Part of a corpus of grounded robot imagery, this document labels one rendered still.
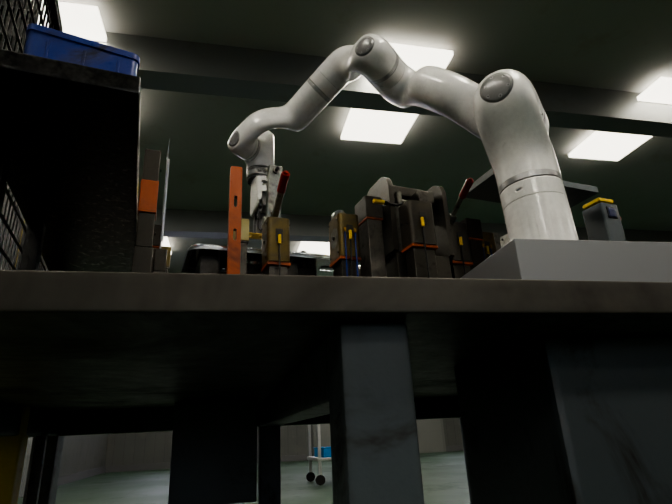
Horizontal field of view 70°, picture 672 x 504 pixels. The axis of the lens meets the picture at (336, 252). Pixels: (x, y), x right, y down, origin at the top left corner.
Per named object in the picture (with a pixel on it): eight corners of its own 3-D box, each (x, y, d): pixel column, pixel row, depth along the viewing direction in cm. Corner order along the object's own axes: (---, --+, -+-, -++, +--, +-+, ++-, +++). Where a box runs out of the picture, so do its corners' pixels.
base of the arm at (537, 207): (633, 263, 85) (605, 172, 92) (548, 256, 78) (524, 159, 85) (554, 294, 101) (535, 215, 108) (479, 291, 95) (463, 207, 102)
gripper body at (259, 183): (277, 172, 141) (277, 206, 137) (268, 188, 150) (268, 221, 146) (251, 168, 139) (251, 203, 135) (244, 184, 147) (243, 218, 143)
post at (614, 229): (635, 358, 135) (597, 215, 150) (660, 354, 128) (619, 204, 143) (615, 358, 132) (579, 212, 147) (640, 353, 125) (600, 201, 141)
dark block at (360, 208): (383, 363, 119) (370, 208, 133) (396, 358, 112) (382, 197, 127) (364, 363, 117) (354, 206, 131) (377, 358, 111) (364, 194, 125)
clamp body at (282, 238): (285, 367, 114) (284, 229, 127) (298, 361, 106) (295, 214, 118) (258, 367, 112) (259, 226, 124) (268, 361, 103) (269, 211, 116)
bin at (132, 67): (113, 199, 102) (120, 146, 107) (133, 119, 77) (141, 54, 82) (21, 183, 94) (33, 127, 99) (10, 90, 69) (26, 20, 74)
